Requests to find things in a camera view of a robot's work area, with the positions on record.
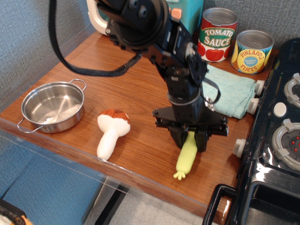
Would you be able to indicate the tomato sauce can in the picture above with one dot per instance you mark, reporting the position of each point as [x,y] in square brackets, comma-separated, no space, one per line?
[217,30]

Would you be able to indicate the toy microwave teal and pink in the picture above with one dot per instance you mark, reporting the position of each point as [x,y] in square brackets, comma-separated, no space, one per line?
[189,12]

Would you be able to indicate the orange and black object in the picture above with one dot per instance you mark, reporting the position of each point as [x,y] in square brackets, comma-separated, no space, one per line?
[11,215]

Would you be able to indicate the pineapple slices can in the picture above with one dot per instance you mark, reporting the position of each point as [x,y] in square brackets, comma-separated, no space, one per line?
[252,51]

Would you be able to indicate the black toy stove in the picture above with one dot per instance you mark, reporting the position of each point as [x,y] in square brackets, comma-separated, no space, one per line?
[268,189]

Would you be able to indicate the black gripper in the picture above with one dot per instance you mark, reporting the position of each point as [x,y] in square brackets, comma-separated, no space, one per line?
[190,113]

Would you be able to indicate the teal folded towel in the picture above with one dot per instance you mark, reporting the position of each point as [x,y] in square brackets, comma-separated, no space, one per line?
[236,92]

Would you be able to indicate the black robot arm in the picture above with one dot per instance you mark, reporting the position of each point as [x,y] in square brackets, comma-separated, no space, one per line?
[146,27]

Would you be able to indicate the plush mushroom toy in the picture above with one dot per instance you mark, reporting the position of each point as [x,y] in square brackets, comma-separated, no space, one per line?
[114,124]

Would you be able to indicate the steel pot with handles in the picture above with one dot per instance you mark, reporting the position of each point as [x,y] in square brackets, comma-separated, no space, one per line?
[53,107]

